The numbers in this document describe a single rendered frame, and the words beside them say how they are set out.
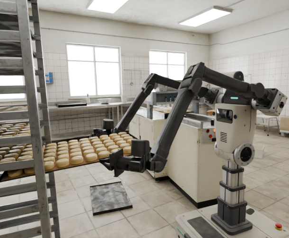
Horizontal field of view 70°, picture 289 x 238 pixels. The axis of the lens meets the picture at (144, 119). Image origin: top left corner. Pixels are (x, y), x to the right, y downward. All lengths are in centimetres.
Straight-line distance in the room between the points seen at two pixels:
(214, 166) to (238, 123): 94
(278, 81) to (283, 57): 59
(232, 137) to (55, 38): 473
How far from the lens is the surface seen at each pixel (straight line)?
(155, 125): 256
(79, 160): 91
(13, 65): 85
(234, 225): 166
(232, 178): 153
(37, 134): 82
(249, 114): 140
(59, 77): 535
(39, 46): 128
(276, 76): 637
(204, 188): 224
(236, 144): 140
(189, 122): 214
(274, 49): 648
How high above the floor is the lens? 122
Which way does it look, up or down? 8 degrees down
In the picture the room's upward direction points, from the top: 2 degrees counter-clockwise
